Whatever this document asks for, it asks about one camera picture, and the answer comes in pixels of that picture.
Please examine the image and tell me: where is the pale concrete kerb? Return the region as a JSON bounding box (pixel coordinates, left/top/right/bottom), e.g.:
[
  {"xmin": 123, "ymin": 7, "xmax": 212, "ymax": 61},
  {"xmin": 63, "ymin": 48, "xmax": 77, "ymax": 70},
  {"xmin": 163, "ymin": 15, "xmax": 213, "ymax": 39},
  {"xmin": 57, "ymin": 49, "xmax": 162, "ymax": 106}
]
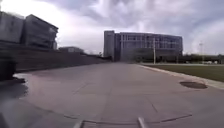
[{"xmin": 136, "ymin": 63, "xmax": 224, "ymax": 91}]

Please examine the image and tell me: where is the long dark wall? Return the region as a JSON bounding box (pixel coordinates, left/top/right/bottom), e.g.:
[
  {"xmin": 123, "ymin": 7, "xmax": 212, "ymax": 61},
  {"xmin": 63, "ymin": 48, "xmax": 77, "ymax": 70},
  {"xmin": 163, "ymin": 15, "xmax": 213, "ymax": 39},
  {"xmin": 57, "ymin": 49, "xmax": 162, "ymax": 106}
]
[{"xmin": 0, "ymin": 43, "xmax": 111, "ymax": 74}]

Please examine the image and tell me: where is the dark multi-storey building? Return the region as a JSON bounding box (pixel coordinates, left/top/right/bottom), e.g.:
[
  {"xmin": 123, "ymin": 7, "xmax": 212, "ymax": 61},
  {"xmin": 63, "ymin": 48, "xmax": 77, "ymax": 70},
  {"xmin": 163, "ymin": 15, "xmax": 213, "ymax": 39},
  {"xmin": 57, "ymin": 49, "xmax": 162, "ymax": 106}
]
[{"xmin": 21, "ymin": 13, "xmax": 60, "ymax": 50}]

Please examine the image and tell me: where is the grey concrete building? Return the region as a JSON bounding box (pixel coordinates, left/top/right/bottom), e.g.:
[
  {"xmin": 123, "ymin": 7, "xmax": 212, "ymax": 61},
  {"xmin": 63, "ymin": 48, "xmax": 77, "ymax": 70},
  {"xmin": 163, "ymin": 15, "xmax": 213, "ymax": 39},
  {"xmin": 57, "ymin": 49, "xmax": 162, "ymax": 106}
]
[{"xmin": 0, "ymin": 10, "xmax": 25, "ymax": 44}]

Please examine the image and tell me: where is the tall lamp post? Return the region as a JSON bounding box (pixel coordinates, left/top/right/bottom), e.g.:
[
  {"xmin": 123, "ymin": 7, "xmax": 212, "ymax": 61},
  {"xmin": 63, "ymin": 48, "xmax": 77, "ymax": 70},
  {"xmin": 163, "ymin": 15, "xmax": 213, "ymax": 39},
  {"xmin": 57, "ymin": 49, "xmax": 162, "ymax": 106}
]
[{"xmin": 152, "ymin": 36, "xmax": 157, "ymax": 65}]

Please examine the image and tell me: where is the distant low dark building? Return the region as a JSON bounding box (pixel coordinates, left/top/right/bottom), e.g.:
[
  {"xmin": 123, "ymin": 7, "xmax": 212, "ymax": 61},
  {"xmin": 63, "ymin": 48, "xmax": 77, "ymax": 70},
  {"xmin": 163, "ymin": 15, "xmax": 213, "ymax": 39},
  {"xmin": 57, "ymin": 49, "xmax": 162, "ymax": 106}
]
[{"xmin": 182, "ymin": 53, "xmax": 224, "ymax": 65}]

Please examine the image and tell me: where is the large glass office building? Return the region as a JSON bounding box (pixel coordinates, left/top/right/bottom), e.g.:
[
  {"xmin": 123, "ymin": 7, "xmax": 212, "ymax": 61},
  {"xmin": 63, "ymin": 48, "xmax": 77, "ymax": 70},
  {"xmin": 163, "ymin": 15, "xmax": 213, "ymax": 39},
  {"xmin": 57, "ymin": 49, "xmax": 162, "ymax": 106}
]
[{"xmin": 103, "ymin": 30, "xmax": 184, "ymax": 64}]

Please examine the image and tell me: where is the grass lawn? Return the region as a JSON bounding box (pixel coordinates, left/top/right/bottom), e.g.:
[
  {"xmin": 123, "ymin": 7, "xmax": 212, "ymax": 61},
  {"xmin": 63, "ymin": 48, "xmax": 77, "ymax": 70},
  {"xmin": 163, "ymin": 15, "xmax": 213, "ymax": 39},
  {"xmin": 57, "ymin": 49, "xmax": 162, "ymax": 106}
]
[{"xmin": 143, "ymin": 63, "xmax": 224, "ymax": 83}]

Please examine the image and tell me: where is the grey concrete pavement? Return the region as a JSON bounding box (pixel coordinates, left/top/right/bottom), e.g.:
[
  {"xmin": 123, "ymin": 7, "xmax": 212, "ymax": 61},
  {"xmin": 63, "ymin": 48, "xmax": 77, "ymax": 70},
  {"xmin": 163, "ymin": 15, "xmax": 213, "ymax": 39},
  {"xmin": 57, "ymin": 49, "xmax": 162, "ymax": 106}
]
[{"xmin": 0, "ymin": 62, "xmax": 224, "ymax": 128}]

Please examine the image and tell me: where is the round manhole cover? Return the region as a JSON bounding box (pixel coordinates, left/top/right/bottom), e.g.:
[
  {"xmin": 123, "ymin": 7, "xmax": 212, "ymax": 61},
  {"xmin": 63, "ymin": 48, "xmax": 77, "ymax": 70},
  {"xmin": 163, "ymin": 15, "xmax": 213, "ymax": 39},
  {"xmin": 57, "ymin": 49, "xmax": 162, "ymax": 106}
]
[{"xmin": 179, "ymin": 81, "xmax": 208, "ymax": 90}]

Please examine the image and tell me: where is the thin distant pole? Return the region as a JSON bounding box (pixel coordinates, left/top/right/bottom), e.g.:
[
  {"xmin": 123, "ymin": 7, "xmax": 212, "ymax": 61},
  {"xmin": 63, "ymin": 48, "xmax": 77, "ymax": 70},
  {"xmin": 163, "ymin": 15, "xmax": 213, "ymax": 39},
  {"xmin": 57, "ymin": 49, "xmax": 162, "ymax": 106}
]
[{"xmin": 199, "ymin": 40, "xmax": 206, "ymax": 64}]

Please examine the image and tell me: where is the robot's own part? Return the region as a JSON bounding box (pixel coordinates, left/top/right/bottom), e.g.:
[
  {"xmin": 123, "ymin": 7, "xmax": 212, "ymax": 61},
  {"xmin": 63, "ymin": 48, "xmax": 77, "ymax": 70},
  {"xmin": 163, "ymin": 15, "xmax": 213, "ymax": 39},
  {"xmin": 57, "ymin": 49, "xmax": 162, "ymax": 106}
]
[
  {"xmin": 137, "ymin": 116, "xmax": 149, "ymax": 128},
  {"xmin": 73, "ymin": 119, "xmax": 85, "ymax": 128}
]

